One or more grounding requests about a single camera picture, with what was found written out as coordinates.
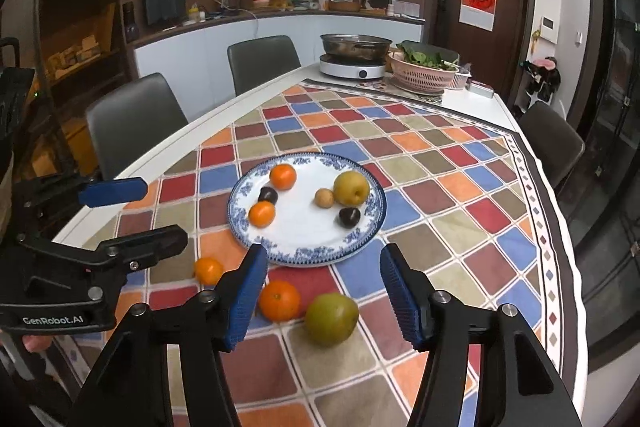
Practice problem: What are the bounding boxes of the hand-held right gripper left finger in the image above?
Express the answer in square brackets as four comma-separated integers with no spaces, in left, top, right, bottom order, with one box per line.
[67,244,270,427]

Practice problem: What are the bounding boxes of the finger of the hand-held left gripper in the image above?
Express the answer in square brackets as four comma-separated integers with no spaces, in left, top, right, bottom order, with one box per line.
[12,176,149,229]
[54,224,189,279]

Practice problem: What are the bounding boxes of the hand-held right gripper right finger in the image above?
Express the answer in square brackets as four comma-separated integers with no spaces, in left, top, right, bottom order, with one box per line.
[379,244,584,427]

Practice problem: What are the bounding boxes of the small orange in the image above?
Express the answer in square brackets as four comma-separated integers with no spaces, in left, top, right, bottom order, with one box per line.
[194,257,224,286]
[269,163,297,191]

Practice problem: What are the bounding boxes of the green pear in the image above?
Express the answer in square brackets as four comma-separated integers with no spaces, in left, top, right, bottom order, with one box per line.
[305,292,360,348]

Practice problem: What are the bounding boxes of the blue-rimmed white plate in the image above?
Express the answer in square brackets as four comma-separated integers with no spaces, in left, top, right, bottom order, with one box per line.
[227,152,387,267]

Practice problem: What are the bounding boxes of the large orange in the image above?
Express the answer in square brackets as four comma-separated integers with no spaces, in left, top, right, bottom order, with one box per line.
[248,200,277,228]

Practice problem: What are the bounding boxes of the yellow pear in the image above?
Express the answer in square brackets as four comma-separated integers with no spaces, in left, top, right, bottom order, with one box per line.
[333,171,371,206]

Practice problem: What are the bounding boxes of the person's left hand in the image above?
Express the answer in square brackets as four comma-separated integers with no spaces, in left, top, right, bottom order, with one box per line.
[22,335,52,354]

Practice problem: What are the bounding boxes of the grey dining chair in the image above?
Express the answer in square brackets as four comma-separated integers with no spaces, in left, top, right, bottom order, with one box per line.
[518,101,586,190]
[227,35,302,96]
[85,73,188,182]

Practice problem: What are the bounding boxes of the colourful checkered tablecloth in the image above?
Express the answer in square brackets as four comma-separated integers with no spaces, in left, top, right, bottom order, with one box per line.
[52,79,586,427]

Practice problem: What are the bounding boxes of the white kitchen counter cabinet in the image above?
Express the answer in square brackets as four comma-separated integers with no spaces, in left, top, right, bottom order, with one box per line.
[127,9,426,98]

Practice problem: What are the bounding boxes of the pink plastic basket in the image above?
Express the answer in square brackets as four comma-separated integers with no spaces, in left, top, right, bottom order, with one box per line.
[388,52,468,95]

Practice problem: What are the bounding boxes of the white induction cooker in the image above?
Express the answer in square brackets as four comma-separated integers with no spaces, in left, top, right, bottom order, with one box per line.
[319,53,388,80]

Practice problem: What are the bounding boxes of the green leafy vegetables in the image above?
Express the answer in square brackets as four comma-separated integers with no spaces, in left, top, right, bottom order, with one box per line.
[397,40,458,70]

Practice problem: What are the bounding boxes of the stainless steel pot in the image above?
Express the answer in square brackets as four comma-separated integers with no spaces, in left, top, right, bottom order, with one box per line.
[320,34,393,62]

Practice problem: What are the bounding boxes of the pink and black bundle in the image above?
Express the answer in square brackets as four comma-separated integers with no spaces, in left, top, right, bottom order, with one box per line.
[520,57,562,108]

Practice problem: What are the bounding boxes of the dark brown door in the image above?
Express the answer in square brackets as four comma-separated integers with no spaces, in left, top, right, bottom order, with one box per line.
[429,0,536,108]

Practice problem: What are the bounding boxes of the black-framed glass sliding door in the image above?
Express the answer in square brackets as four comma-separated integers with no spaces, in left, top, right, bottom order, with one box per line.
[575,0,640,358]

